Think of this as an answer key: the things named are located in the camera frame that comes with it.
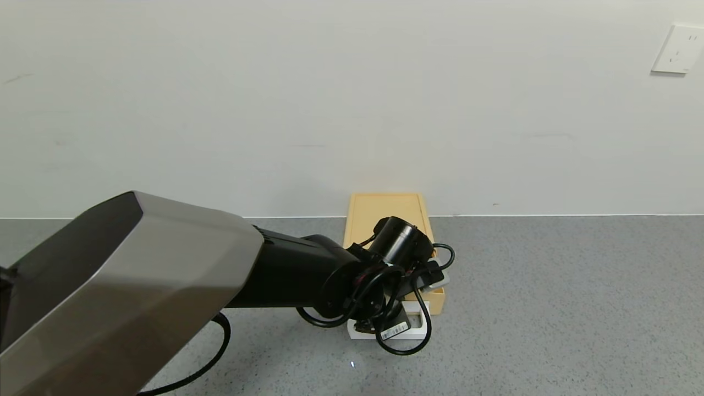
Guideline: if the yellow drawer with white handle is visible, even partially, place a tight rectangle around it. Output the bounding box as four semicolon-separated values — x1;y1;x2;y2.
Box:
346;242;446;340

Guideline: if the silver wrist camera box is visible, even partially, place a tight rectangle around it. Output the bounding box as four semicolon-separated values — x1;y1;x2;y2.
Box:
421;268;450;292

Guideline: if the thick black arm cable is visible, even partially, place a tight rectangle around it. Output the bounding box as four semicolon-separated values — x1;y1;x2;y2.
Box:
137;312;232;396

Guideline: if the white wall socket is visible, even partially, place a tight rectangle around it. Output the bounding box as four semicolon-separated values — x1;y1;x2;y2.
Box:
651;23;704;74

